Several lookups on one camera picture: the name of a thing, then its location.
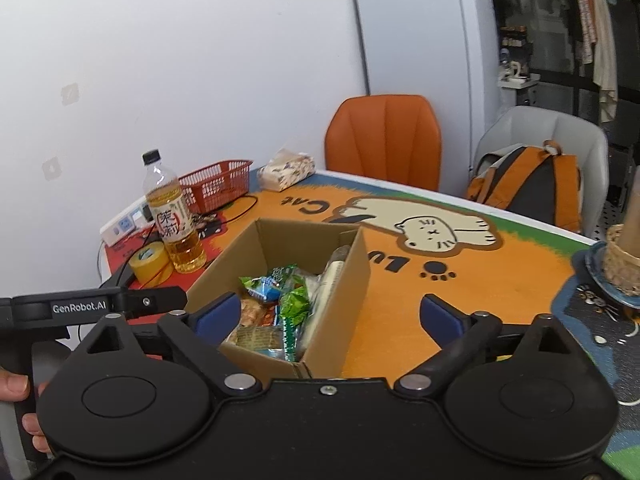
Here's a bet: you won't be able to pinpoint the long biscuit pack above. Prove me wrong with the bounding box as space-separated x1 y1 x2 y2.
240 298 266 327

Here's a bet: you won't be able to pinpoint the green bean cake pack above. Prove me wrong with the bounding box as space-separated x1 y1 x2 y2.
227 325 284 359

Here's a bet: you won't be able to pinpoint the orange clear snack packet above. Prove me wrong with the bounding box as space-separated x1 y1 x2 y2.
262 306 278 326

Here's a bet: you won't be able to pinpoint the blue green candy packet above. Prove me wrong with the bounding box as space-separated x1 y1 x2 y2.
240 275 282 304

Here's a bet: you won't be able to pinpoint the large green snack bag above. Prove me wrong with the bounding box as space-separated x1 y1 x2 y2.
278 266 307 362

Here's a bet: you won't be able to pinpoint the long white roll pack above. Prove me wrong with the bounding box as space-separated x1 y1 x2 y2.
296 245 350 358

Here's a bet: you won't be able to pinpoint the bright green candy packet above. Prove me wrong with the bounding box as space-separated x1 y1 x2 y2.
279 284 311 327

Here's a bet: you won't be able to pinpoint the left hand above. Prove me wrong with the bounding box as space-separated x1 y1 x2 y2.
0 366 51 456

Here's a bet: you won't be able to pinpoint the colourful cat table mat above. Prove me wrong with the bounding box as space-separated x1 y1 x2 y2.
106 174 639 479

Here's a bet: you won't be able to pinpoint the yellow tape roll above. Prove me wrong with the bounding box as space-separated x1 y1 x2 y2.
128 242 174 288

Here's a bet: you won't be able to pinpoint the brown cardboard box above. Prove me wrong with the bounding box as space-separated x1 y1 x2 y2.
186 219 370 382

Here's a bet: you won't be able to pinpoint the jasmine tea bottle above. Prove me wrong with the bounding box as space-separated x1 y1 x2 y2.
142 150 206 274

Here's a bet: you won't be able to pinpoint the white power strip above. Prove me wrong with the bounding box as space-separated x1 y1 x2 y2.
100 202 151 247

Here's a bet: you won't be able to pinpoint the red plastic basket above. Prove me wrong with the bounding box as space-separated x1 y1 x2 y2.
179 159 253 214

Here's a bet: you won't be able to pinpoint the blue ceramic plate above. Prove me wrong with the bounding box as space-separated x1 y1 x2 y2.
584 242 640 310

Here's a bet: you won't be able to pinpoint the patterned tissue pack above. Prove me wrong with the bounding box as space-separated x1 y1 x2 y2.
257 150 316 192

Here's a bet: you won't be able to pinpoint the orange black backpack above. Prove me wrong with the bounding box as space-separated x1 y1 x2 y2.
466 140 582 233

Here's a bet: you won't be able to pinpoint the woven bamboo basket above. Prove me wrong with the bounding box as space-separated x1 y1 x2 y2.
602 223 640 297

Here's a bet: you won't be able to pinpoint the orange chair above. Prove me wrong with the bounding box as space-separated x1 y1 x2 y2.
324 94 442 191

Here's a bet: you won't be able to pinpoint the grey chair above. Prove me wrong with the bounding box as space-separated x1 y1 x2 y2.
466 106 608 236

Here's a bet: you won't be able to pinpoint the white refrigerator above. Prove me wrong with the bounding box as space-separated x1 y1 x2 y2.
356 0 500 195

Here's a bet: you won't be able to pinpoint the hanging clothes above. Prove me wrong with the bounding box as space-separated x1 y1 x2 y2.
577 0 618 125

